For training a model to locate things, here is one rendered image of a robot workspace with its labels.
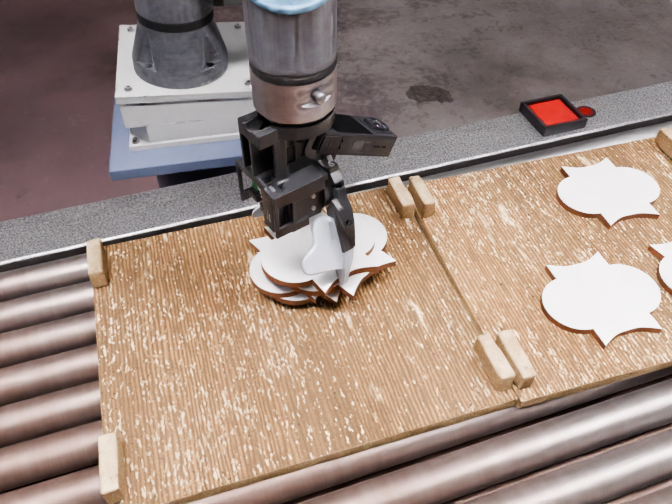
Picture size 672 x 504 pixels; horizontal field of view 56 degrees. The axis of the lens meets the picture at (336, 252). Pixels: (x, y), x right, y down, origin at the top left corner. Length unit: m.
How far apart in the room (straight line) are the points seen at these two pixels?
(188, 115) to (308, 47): 0.56
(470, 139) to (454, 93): 1.82
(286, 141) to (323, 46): 0.10
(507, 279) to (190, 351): 0.38
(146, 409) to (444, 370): 0.31
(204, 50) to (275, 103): 0.51
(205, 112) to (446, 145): 0.38
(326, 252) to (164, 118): 0.49
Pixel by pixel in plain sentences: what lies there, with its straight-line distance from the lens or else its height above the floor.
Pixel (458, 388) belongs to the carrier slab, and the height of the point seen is 0.94.
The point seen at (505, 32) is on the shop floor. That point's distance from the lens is 3.35.
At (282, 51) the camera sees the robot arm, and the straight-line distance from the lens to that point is 0.52.
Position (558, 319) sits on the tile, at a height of 0.95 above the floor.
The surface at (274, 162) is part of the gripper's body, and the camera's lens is 0.58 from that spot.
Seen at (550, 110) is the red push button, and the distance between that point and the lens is 1.09.
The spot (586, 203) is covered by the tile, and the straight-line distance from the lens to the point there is 0.90.
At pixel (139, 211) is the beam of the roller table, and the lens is 0.91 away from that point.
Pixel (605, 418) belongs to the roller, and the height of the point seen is 0.92.
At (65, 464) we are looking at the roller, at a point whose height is 0.91.
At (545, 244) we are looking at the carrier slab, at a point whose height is 0.94.
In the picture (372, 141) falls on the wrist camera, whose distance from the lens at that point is 0.65.
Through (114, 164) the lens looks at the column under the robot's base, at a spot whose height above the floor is 0.87.
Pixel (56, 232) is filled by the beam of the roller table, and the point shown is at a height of 0.91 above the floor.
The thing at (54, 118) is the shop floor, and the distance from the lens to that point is 2.88.
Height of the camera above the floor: 1.51
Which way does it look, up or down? 47 degrees down
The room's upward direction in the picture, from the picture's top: straight up
